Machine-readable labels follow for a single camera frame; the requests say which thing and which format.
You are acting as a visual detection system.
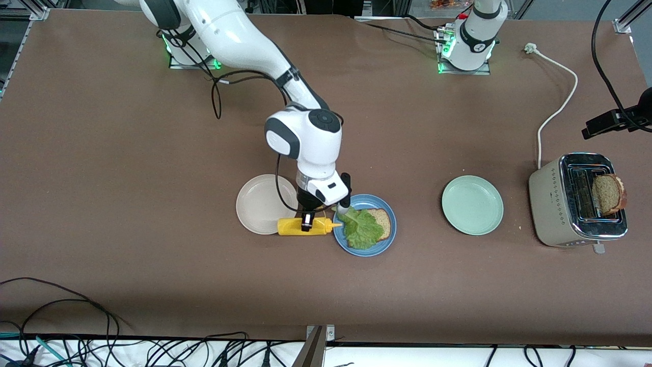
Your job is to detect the yellow mustard squeeze bottle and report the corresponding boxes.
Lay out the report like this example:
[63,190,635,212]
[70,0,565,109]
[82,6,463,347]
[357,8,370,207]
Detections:
[277,217,343,237]

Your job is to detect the green lettuce leaf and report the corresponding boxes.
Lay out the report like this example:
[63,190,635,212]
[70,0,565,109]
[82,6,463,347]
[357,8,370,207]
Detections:
[332,205,385,250]

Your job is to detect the blue round plate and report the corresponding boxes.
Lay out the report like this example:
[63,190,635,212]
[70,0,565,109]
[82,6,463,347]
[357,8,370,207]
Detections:
[333,194,397,257]

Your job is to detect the brown bread slice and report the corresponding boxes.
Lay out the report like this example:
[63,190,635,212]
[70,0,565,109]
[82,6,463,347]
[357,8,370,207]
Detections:
[591,174,628,215]
[349,208,392,249]

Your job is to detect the beige round plate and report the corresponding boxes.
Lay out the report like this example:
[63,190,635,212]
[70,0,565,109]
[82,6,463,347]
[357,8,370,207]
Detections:
[236,174,299,235]

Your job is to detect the mint green round plate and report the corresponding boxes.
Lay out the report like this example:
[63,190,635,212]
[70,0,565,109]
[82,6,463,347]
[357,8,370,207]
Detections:
[442,175,504,235]

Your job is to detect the beige chrome toaster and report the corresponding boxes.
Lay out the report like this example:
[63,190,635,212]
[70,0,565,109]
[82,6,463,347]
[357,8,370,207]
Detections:
[528,152,629,254]

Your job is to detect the white toaster power cord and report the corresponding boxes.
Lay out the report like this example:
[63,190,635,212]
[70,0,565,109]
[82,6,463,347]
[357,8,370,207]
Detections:
[525,43,579,170]

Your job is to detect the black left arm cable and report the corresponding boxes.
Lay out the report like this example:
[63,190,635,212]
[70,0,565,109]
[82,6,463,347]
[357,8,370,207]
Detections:
[591,0,637,123]

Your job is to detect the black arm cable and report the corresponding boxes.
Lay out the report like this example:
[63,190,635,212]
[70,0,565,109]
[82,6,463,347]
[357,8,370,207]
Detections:
[168,28,344,214]
[591,0,637,123]

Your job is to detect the aluminium frame profile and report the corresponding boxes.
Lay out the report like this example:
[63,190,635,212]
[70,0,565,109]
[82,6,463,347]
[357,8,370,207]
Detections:
[614,0,652,35]
[0,6,49,21]

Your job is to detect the small metal table bracket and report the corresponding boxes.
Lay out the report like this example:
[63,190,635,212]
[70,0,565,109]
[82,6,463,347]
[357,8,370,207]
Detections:
[306,325,336,341]

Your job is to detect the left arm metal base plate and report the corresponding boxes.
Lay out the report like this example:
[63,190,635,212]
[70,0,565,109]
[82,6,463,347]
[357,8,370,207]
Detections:
[434,28,492,75]

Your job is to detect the dark metal post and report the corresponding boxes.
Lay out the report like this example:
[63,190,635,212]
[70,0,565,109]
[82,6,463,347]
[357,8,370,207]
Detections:
[292,326,327,367]

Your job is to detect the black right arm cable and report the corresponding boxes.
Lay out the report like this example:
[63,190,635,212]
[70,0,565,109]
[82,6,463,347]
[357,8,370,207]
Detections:
[168,28,344,214]

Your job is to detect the tangled black cable bundle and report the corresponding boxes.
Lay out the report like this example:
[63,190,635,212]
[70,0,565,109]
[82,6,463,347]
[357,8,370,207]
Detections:
[122,331,286,367]

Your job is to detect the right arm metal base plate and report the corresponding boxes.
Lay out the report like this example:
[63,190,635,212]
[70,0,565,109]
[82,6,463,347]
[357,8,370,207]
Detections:
[168,48,222,70]

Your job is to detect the thin black table cable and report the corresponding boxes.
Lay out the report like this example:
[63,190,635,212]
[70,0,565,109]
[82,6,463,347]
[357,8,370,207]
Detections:
[354,15,451,45]

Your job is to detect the teal cable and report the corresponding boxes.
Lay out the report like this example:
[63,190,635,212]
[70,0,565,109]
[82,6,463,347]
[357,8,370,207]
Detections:
[0,332,69,367]

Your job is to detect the long looping black cable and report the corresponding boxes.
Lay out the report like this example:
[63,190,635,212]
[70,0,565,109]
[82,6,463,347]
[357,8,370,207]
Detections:
[0,277,121,367]

